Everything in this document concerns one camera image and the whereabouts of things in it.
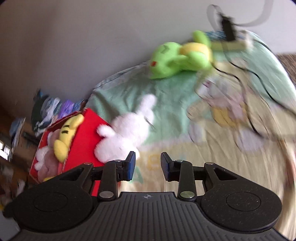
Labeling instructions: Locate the white bunny plush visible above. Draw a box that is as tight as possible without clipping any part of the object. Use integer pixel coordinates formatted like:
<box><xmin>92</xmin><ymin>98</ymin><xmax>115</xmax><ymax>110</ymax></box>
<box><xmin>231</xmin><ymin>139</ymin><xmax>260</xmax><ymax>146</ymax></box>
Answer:
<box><xmin>94</xmin><ymin>94</ymin><xmax>157</xmax><ymax>163</ymax></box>

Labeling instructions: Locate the red cardboard box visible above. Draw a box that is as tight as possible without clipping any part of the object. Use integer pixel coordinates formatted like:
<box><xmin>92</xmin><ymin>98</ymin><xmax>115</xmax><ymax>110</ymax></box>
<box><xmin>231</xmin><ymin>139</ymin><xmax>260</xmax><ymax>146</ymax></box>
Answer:
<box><xmin>29</xmin><ymin>108</ymin><xmax>109</xmax><ymax>196</ymax></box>

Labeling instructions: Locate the yellow tiger plush red shirt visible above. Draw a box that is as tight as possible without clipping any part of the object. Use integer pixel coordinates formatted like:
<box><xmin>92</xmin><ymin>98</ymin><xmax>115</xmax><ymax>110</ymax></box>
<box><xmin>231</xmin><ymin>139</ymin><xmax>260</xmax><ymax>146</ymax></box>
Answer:
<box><xmin>53</xmin><ymin>114</ymin><xmax>84</xmax><ymax>175</ymax></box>

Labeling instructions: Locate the pink plush toy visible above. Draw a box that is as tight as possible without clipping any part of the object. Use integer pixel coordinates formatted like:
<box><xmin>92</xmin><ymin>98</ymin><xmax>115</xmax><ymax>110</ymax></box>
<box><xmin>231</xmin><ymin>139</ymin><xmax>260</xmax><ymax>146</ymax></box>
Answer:
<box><xmin>35</xmin><ymin>129</ymin><xmax>61</xmax><ymax>182</ymax></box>

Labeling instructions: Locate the purple plastic item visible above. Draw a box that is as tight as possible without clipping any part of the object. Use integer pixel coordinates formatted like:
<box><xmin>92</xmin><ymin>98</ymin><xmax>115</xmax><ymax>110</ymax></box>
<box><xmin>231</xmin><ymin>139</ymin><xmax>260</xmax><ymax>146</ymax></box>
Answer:
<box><xmin>58</xmin><ymin>100</ymin><xmax>82</xmax><ymax>119</ymax></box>

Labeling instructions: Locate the bear print bed sheet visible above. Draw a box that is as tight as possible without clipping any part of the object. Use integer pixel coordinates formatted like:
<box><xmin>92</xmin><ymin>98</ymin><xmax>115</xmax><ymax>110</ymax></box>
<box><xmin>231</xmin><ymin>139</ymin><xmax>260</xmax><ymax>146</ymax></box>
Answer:
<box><xmin>85</xmin><ymin>29</ymin><xmax>296</xmax><ymax>239</ymax></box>

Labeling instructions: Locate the pile of clothes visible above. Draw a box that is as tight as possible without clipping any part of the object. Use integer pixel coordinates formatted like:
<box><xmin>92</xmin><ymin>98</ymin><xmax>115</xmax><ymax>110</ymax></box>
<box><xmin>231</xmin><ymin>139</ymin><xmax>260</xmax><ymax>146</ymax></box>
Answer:
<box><xmin>9</xmin><ymin>89</ymin><xmax>87</xmax><ymax>144</ymax></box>

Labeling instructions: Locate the green frog plush lying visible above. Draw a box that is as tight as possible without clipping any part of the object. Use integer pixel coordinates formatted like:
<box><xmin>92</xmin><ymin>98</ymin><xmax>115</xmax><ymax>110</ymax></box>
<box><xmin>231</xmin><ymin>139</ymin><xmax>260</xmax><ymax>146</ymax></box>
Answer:
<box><xmin>149</xmin><ymin>31</ymin><xmax>213</xmax><ymax>79</ymax></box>

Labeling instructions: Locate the white power strip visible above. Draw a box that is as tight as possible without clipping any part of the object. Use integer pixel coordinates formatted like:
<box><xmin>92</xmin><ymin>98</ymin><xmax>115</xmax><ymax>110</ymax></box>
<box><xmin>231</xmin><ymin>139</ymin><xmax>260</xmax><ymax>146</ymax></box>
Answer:
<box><xmin>206</xmin><ymin>30</ymin><xmax>253</xmax><ymax>52</ymax></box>

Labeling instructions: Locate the black charger plug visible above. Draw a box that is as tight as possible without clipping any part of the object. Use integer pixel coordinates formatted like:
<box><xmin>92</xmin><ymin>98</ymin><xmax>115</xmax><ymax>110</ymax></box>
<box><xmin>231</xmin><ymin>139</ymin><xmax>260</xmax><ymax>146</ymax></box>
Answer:
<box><xmin>219</xmin><ymin>13</ymin><xmax>236</xmax><ymax>42</ymax></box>

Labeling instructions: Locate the black charger cable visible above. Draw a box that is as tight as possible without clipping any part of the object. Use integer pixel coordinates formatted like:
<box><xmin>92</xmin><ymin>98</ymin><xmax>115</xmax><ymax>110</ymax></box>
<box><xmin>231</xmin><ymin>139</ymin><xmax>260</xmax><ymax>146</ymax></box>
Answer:
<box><xmin>207</xmin><ymin>4</ymin><xmax>296</xmax><ymax>140</ymax></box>

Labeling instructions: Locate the grey wall cable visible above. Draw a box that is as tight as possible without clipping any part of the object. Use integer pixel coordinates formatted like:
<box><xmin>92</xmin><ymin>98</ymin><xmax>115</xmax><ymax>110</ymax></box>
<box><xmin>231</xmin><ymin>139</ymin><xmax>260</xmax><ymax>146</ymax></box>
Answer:
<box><xmin>235</xmin><ymin>0</ymin><xmax>275</xmax><ymax>27</ymax></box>

